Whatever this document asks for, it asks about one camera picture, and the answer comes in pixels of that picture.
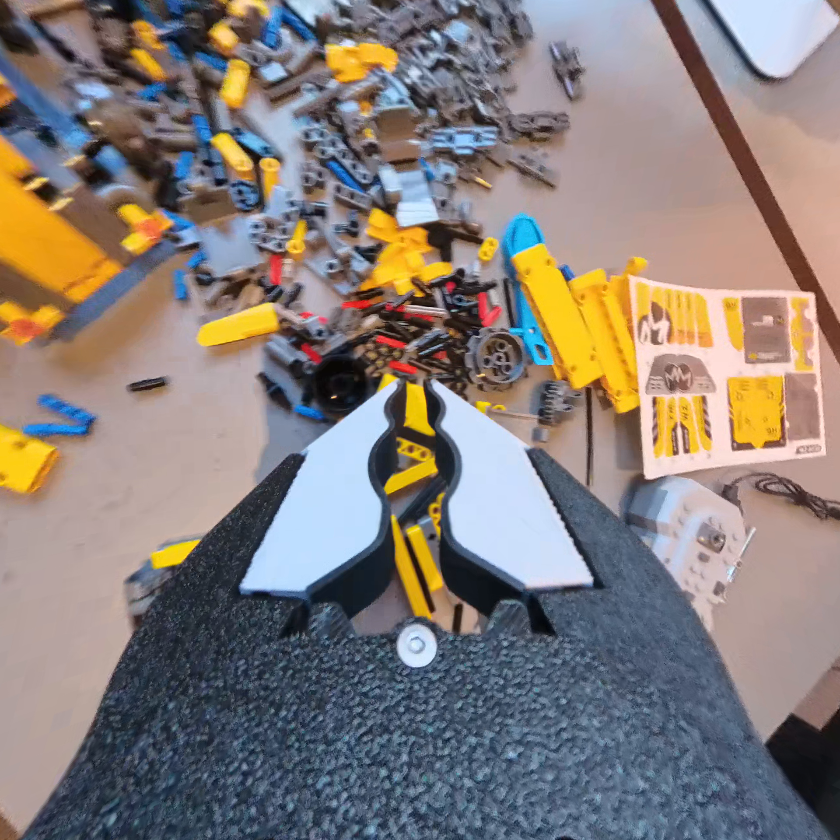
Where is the long yellow holed toy block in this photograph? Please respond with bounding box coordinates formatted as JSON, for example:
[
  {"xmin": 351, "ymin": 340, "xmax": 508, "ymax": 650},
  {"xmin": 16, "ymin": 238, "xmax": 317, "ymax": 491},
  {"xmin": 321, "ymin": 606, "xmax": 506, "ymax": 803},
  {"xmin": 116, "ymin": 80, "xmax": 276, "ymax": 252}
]
[{"xmin": 0, "ymin": 424, "xmax": 60, "ymax": 495}]

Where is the black hub cable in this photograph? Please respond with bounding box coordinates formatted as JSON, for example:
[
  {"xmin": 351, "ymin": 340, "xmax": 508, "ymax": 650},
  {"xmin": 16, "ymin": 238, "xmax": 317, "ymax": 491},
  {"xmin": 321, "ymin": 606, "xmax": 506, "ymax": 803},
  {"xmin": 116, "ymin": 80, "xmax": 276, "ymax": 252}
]
[{"xmin": 721, "ymin": 472, "xmax": 840, "ymax": 522}]

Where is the grey toy wheel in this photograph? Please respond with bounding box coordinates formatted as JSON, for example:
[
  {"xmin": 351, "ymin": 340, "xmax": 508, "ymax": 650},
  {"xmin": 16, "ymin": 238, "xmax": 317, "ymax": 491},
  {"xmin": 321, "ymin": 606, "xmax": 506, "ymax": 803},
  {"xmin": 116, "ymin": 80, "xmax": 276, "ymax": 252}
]
[{"xmin": 466, "ymin": 327, "xmax": 528, "ymax": 389}]

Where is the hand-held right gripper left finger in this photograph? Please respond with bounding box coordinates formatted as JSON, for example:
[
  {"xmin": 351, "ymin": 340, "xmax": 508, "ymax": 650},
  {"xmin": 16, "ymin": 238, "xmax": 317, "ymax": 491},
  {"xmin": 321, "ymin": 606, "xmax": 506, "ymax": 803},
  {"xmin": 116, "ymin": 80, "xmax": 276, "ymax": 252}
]
[{"xmin": 239, "ymin": 379, "xmax": 403, "ymax": 599}]

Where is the large grey angled toy panel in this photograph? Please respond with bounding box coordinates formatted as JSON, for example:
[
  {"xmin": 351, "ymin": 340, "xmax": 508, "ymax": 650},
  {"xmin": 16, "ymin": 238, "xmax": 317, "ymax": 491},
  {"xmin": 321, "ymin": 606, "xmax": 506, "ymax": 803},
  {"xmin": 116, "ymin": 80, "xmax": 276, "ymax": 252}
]
[{"xmin": 377, "ymin": 167, "xmax": 441, "ymax": 228}]

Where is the blue curved toy panel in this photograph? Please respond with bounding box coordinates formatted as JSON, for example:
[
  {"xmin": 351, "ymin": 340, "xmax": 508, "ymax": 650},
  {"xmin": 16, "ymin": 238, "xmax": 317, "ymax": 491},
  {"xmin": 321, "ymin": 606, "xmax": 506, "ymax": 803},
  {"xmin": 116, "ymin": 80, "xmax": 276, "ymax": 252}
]
[{"xmin": 501, "ymin": 213, "xmax": 556, "ymax": 367}]

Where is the white monitor stand base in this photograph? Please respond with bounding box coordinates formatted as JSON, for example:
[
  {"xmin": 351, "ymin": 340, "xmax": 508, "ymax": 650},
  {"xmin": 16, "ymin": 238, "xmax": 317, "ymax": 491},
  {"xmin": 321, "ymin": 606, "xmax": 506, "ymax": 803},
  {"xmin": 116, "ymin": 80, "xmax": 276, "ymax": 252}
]
[{"xmin": 704, "ymin": 0, "xmax": 840, "ymax": 81}]

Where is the grey desk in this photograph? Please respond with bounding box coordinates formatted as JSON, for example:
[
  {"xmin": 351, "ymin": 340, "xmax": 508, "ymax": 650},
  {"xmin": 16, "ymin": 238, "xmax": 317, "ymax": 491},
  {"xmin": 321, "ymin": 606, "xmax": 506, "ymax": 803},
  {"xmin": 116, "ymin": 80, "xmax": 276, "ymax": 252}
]
[{"xmin": 0, "ymin": 0, "xmax": 840, "ymax": 828}]

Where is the yellow toy vehicle model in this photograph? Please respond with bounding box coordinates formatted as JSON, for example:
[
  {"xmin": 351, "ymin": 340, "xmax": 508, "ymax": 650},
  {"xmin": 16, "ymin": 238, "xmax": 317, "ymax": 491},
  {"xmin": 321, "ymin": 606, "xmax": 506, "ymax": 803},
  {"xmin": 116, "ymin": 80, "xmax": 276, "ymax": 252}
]
[{"xmin": 0, "ymin": 66, "xmax": 179, "ymax": 347}]

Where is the pile of small toy parts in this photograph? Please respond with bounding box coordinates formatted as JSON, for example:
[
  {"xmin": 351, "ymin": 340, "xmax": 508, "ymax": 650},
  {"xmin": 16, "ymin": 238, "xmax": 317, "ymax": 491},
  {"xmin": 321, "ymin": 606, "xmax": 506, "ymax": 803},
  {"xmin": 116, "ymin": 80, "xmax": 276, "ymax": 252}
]
[{"xmin": 66, "ymin": 0, "xmax": 573, "ymax": 422}]

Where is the grey toy plate with blue pins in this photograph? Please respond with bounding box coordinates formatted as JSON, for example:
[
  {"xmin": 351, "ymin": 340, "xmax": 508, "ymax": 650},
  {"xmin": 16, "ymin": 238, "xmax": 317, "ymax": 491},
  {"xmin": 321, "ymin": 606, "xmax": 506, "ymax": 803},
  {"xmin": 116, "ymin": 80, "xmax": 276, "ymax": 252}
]
[{"xmin": 123, "ymin": 563, "xmax": 173, "ymax": 619}]

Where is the black toy wheel rim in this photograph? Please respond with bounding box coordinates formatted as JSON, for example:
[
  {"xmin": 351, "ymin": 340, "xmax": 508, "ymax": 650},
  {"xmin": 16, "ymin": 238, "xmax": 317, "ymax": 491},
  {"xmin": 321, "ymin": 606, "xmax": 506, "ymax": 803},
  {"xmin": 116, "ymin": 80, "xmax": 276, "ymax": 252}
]
[{"xmin": 311, "ymin": 353, "xmax": 376, "ymax": 416}]

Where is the grey toy hub block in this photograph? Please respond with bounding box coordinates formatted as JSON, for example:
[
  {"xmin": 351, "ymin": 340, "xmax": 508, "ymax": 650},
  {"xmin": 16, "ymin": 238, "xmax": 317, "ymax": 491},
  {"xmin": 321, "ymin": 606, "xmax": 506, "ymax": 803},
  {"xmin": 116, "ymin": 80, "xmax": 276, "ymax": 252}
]
[{"xmin": 619, "ymin": 475, "xmax": 757, "ymax": 632}]

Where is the short yellow toy beam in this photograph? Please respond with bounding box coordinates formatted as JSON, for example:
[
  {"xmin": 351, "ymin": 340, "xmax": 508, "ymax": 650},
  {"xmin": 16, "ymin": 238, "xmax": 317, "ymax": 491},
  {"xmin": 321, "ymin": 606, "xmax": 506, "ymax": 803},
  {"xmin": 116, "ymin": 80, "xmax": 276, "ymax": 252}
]
[{"xmin": 150, "ymin": 538, "xmax": 202, "ymax": 571}]

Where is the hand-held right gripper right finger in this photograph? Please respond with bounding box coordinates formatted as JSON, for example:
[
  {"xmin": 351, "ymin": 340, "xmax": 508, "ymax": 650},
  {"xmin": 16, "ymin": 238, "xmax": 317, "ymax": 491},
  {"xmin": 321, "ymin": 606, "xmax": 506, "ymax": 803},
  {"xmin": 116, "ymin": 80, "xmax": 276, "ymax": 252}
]
[{"xmin": 425, "ymin": 381, "xmax": 595, "ymax": 618}]

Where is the yellow curved toy panel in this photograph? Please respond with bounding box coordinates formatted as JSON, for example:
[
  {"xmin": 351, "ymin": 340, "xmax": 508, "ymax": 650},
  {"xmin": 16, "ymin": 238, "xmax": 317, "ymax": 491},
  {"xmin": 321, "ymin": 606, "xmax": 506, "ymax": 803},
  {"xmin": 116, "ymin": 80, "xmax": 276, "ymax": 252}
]
[{"xmin": 196, "ymin": 302, "xmax": 282, "ymax": 348}]

